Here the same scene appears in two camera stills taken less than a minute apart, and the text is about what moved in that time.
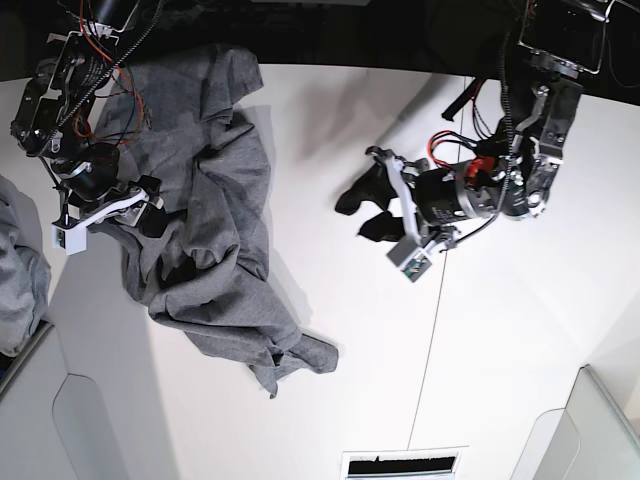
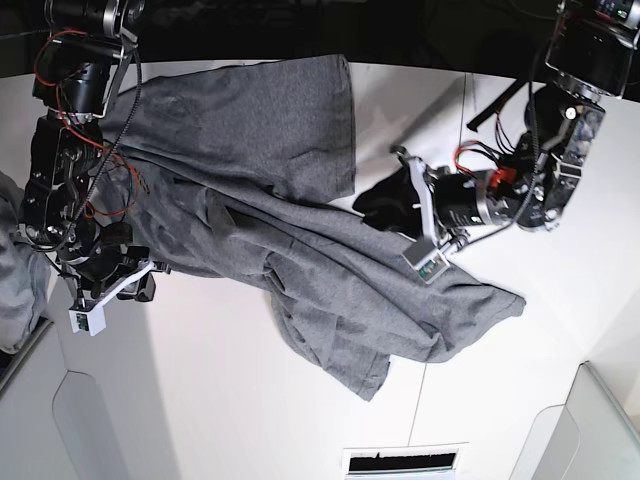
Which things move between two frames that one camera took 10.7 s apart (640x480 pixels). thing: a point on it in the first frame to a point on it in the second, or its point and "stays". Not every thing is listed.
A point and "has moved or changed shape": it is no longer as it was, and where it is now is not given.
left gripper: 94,194 to 95,273
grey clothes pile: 25,269 stays
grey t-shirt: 194,160 has moved or changed shape
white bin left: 53,423 stays
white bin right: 590,439 stays
